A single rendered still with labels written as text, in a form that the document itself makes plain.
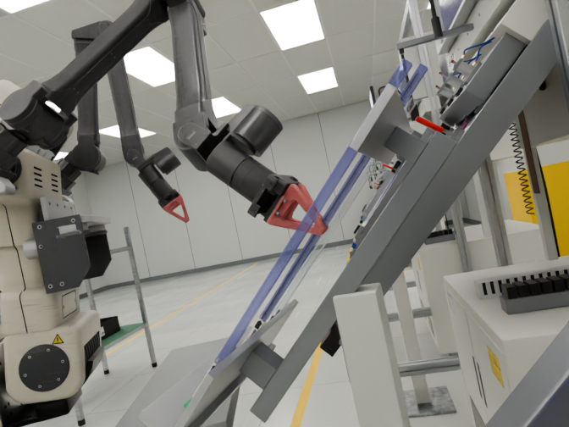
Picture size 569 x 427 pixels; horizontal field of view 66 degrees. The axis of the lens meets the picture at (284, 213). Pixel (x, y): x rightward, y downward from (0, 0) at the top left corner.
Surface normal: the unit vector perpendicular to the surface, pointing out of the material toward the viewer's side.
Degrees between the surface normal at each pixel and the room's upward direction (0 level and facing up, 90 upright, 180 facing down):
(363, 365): 90
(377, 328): 90
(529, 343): 90
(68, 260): 90
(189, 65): 60
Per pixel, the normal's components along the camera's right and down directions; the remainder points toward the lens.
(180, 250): -0.19, 0.04
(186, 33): -0.25, -0.46
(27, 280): 0.20, -0.04
